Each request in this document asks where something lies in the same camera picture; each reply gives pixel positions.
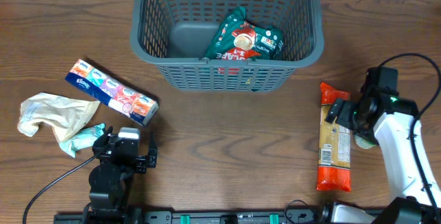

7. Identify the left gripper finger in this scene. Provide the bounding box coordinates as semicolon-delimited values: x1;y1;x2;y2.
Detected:
92;126;113;152
147;132;158;168

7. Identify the green lidded jar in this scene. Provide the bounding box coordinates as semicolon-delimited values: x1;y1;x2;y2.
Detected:
353;134;376;150

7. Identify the orange spaghetti packet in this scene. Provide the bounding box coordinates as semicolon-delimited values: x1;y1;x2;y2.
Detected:
316;82;351;192

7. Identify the beige paper bag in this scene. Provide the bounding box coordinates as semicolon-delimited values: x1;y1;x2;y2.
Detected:
17;92;100;143

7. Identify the Kleenex tissue multipack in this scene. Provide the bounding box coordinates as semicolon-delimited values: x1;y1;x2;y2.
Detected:
65;59;159;126

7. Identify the green Nescafe coffee bag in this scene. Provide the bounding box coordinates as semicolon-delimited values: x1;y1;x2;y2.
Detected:
204;7;284;61

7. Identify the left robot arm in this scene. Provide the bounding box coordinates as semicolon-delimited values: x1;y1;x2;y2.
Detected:
88;128;158;223

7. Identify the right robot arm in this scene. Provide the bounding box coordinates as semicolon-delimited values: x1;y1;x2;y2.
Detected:
325;93;440;223

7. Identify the teal snack packet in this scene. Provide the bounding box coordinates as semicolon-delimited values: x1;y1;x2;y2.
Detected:
59;123;105;158

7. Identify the grey plastic slatted basket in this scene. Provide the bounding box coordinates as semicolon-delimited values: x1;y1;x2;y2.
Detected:
130;0;325;92

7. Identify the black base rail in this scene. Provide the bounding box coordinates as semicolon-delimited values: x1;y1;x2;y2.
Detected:
53;208;330;224

